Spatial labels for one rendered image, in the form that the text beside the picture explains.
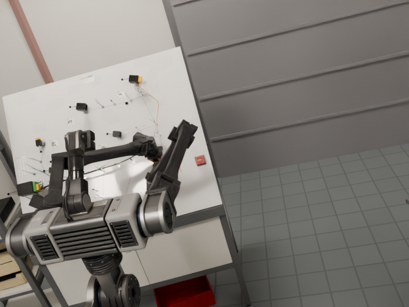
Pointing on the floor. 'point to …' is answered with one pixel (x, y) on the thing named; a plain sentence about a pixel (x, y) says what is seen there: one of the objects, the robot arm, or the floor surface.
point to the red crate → (185, 293)
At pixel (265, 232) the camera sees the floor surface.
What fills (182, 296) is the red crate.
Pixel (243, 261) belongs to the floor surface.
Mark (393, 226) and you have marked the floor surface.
